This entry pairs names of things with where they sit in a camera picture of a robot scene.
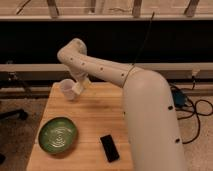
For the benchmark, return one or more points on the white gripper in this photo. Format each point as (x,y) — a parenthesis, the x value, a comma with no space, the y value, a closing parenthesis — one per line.
(82,77)

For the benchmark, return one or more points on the white sponge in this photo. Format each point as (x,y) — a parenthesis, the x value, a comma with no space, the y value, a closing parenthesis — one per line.
(78,88)

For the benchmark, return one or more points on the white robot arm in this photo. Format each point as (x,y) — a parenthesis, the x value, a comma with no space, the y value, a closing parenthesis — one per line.
(149,111)

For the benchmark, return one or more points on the white ceramic cup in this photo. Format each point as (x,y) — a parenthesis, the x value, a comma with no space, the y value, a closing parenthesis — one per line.
(66,86)

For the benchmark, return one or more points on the green ceramic plate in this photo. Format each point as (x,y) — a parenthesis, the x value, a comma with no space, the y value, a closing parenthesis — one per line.
(57,135)

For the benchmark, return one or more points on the black chair base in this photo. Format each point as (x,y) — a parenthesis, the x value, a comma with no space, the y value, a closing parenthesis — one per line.
(19,112)

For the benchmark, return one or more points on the black rectangular phone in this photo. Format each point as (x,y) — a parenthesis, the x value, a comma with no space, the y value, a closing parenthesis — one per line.
(109,148)

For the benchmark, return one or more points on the blue box on floor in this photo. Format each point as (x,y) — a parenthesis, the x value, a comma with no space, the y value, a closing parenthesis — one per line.
(179,98)

